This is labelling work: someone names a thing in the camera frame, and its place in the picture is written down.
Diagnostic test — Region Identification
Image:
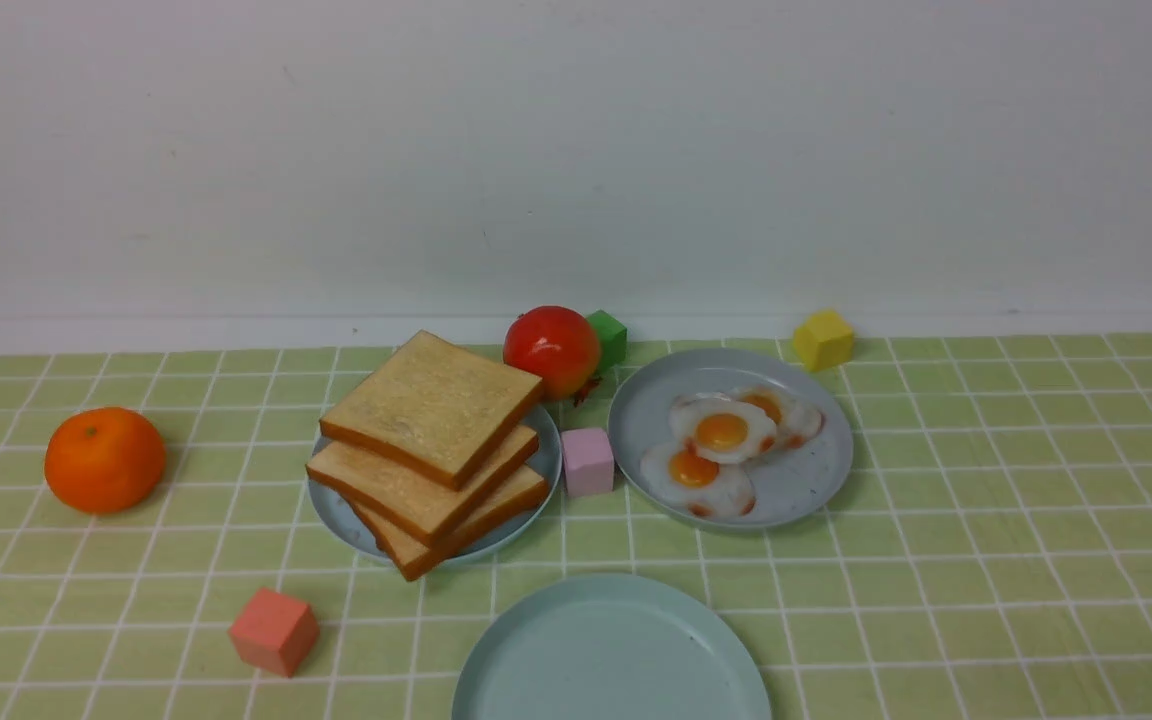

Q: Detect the salmon red cube block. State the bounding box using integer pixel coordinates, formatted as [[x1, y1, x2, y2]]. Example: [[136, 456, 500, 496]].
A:
[[228, 588, 320, 679]]

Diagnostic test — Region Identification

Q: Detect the yellow cube block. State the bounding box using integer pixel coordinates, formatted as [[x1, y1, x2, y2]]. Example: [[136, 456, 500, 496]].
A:
[[791, 306, 855, 373]]

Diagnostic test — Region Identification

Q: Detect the green cube block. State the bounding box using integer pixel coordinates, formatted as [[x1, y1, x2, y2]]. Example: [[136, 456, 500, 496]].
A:
[[586, 310, 628, 374]]

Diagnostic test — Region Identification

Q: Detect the grey plate with eggs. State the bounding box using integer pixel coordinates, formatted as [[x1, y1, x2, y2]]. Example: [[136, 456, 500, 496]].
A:
[[607, 348, 854, 532]]

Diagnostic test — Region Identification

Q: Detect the light blue front plate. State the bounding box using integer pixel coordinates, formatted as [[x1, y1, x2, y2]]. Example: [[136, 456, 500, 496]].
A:
[[450, 573, 773, 719]]

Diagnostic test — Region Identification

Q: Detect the green checkered tablecloth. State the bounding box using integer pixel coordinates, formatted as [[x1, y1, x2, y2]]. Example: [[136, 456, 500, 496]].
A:
[[0, 334, 1152, 719]]

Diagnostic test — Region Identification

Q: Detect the orange mandarin fruit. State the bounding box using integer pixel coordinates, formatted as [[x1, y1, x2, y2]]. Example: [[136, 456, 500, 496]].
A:
[[44, 406, 166, 515]]

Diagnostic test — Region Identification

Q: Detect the blue plate with bread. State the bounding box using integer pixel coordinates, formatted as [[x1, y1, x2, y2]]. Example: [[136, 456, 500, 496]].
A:
[[306, 407, 563, 568]]

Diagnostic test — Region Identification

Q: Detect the pink cube block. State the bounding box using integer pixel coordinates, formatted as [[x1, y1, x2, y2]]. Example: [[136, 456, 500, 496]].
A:
[[561, 427, 616, 498]]

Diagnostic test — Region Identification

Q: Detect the fried egg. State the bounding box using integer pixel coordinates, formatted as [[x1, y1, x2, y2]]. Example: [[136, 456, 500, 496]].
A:
[[732, 386, 826, 450], [639, 442, 756, 520], [668, 393, 778, 464]]

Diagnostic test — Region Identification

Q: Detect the red pomegranate fruit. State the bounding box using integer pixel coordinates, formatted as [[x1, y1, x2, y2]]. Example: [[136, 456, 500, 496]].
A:
[[502, 305, 602, 406]]

